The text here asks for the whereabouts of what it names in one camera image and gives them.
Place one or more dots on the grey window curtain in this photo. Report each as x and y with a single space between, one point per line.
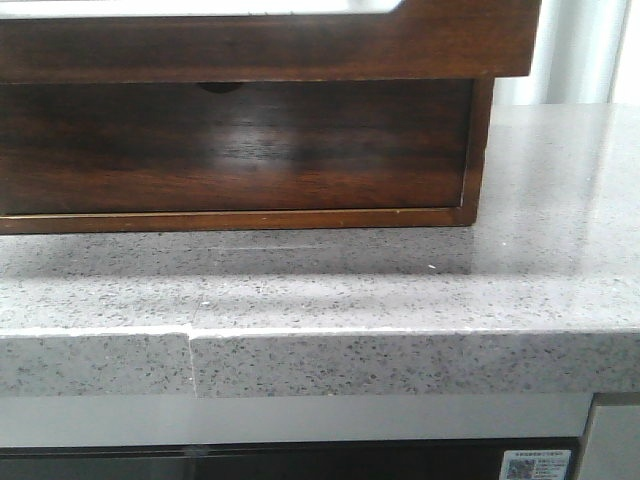
585 52

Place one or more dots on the wooden drawer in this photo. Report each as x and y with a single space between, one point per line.
250 150
417 40

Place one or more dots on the white QR code sticker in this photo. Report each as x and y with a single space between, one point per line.
535 464

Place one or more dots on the grey cabinet door panel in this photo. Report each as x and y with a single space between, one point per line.
611 442

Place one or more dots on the dark wooden drawer cabinet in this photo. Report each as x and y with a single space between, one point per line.
477 150

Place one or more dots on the dark under-counter appliance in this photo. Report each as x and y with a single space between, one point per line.
390 459

